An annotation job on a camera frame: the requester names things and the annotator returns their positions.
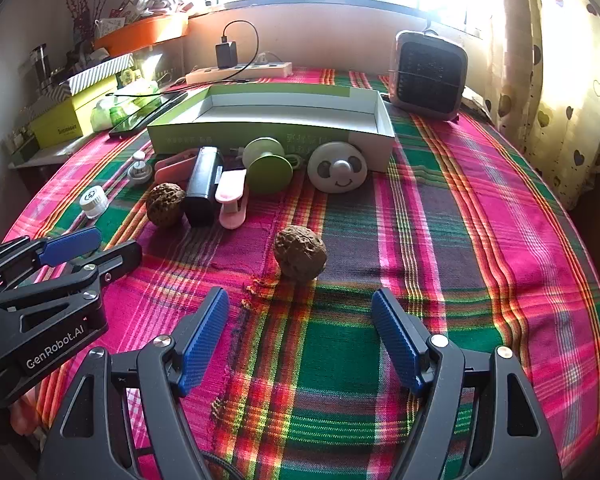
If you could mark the cream heart print curtain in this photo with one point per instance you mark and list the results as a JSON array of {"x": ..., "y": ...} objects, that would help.
[{"x": 555, "y": 85}]

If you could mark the white power strip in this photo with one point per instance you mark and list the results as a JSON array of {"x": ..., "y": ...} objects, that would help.
[{"x": 260, "y": 71}]

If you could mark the yellow green box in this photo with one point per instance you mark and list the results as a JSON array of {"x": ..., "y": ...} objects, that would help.
[{"x": 60, "y": 122}]

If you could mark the grey white striped box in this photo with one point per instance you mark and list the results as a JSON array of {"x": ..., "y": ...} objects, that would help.
[{"x": 95, "y": 72}]

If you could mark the dried red berry branch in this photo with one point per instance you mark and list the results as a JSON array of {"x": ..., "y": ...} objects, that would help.
[{"x": 82, "y": 5}]

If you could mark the small green yellow packet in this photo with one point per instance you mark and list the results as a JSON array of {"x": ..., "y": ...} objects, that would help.
[{"x": 131, "y": 76}]

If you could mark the grey portable fan heater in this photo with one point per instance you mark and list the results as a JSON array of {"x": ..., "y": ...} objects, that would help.
[{"x": 427, "y": 75}]

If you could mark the green white cardboard box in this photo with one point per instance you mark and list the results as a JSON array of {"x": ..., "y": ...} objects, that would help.
[{"x": 290, "y": 112}]

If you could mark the pink green plaid cloth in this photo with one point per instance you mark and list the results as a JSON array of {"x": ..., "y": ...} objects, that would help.
[{"x": 480, "y": 260}]

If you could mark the white panda face gadget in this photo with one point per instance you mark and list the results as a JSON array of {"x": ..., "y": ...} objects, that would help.
[{"x": 337, "y": 170}]

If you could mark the orange plastic tray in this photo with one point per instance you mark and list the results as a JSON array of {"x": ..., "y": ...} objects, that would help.
[{"x": 140, "y": 35}]

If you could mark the person's left hand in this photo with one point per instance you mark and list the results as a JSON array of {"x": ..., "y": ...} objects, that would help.
[{"x": 22, "y": 415}]

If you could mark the grey zigzag pattern box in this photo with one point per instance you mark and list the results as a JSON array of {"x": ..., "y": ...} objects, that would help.
[{"x": 50, "y": 100}]

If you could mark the black charger adapter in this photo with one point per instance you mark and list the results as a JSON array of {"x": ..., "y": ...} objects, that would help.
[{"x": 226, "y": 55}]

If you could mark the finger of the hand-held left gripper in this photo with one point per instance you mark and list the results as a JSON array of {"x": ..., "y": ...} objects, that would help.
[
  {"x": 122, "y": 257},
  {"x": 72, "y": 247}
]

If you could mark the black smartphone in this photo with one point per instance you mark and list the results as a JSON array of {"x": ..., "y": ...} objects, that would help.
[{"x": 130, "y": 122}]

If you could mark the brown walnut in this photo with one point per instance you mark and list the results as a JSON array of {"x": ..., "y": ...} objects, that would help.
[
  {"x": 165, "y": 205},
  {"x": 300, "y": 252}
]

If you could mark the white plug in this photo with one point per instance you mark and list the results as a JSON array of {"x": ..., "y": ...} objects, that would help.
[{"x": 266, "y": 58}]

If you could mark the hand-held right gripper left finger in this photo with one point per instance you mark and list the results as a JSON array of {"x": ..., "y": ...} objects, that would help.
[{"x": 205, "y": 345}]

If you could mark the black battery pack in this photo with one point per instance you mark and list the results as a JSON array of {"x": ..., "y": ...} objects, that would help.
[{"x": 202, "y": 187}]

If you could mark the small white round jar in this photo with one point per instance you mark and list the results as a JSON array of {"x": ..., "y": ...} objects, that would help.
[{"x": 92, "y": 202}]

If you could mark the small white knob stand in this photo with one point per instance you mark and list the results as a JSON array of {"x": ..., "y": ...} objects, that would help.
[{"x": 140, "y": 170}]

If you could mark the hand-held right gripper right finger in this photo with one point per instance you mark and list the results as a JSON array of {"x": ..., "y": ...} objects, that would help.
[{"x": 397, "y": 340}]

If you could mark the green tissue pack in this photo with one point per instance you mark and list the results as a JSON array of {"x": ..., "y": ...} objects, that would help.
[{"x": 102, "y": 112}]

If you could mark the pink plastic clip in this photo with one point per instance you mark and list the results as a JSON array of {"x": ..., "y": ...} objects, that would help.
[
  {"x": 232, "y": 200},
  {"x": 172, "y": 165}
]

